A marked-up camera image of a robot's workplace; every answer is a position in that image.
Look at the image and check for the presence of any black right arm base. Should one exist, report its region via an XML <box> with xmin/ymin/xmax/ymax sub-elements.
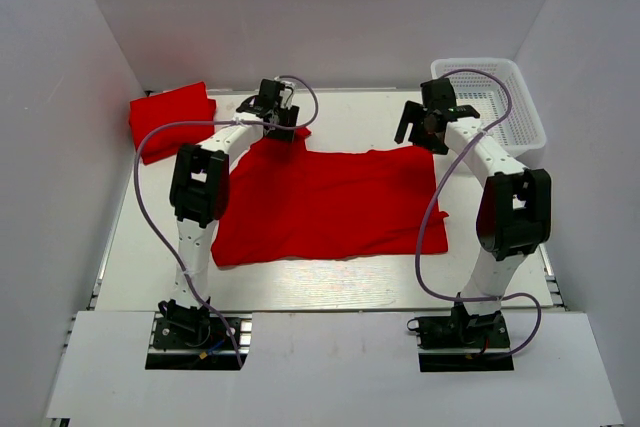
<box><xmin>406</xmin><ymin>305</ymin><xmax>514</xmax><ymax>373</ymax></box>

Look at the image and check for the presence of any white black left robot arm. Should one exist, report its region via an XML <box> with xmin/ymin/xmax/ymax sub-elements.
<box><xmin>159</xmin><ymin>77</ymin><xmax>299</xmax><ymax>346</ymax></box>

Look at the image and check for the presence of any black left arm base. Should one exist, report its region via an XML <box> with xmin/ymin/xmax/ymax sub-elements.
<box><xmin>145</xmin><ymin>300</ymin><xmax>252</xmax><ymax>371</ymax></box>

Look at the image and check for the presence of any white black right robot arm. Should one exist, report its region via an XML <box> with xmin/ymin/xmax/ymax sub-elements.
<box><xmin>394</xmin><ymin>75</ymin><xmax>552</xmax><ymax>346</ymax></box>

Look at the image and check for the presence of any folded red t-shirt stack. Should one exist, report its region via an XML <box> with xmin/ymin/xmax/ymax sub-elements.
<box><xmin>129</xmin><ymin>82</ymin><xmax>217</xmax><ymax>165</ymax></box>

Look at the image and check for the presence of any white plastic basket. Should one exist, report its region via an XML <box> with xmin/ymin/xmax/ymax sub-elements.
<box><xmin>431</xmin><ymin>57</ymin><xmax>547</xmax><ymax>157</ymax></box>

